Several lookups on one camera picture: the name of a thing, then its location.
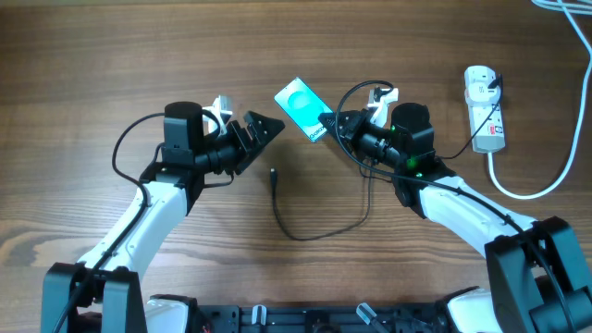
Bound Galaxy S25 smartphone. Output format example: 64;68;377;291
274;77;332;142

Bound black USB charging cable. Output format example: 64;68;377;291
269;73;504;242

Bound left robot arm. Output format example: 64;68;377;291
41;102;285;332

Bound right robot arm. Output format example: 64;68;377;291
319;103;591;332

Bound white power strip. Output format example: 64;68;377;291
464;65;505;154

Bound black left camera cable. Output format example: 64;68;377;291
50;110;235;333

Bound black camera cable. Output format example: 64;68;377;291
50;110;235;333
335;80;577;333

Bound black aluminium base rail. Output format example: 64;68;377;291
191;302;458;333

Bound black right camera cable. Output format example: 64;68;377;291
335;80;577;333

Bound white power strip cord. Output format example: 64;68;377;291
487;0;592;201

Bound white cables at corner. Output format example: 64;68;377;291
530;0;592;17

